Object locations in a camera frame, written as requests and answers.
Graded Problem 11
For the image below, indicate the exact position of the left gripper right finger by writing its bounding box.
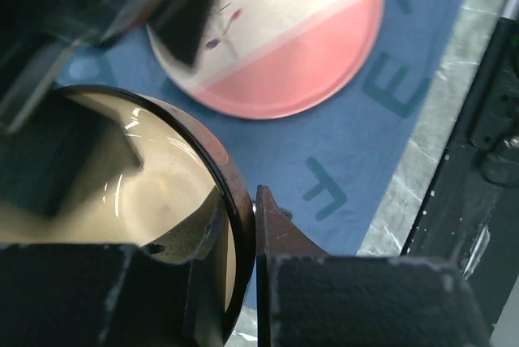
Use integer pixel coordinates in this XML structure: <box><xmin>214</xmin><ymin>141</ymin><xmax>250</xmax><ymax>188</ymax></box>
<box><xmin>255</xmin><ymin>186</ymin><xmax>490</xmax><ymax>346</ymax></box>

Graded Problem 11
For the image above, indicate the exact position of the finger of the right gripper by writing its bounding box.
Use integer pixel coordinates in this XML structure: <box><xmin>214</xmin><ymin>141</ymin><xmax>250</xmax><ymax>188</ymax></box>
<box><xmin>149</xmin><ymin>0</ymin><xmax>216</xmax><ymax>67</ymax></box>

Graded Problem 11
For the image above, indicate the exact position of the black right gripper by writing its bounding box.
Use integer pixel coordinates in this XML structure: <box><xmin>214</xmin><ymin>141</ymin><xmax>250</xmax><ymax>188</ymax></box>
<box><xmin>1</xmin><ymin>0</ymin><xmax>159</xmax><ymax>132</ymax></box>

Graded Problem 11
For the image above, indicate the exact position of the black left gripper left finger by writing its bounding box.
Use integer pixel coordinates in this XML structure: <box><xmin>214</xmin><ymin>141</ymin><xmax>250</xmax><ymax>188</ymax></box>
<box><xmin>1</xmin><ymin>192</ymin><xmax>227</xmax><ymax>346</ymax></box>

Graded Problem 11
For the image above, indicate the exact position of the brown rimmed ceramic bowl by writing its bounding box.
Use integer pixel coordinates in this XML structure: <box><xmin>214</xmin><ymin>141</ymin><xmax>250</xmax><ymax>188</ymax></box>
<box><xmin>1</xmin><ymin>85</ymin><xmax>255</xmax><ymax>344</ymax></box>

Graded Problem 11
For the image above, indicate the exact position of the pink and cream plate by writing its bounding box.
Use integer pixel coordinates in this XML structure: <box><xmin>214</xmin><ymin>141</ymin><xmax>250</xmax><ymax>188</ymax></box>
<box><xmin>149</xmin><ymin>0</ymin><xmax>384</xmax><ymax>120</ymax></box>

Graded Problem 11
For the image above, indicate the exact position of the blue letter pattern cloth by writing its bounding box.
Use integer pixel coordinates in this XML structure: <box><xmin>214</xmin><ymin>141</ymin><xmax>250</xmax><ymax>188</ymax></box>
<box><xmin>59</xmin><ymin>0</ymin><xmax>481</xmax><ymax>256</ymax></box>

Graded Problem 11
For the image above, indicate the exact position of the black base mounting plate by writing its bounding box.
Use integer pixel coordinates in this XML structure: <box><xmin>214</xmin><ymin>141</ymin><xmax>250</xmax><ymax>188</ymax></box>
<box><xmin>401</xmin><ymin>18</ymin><xmax>518</xmax><ymax>330</ymax></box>

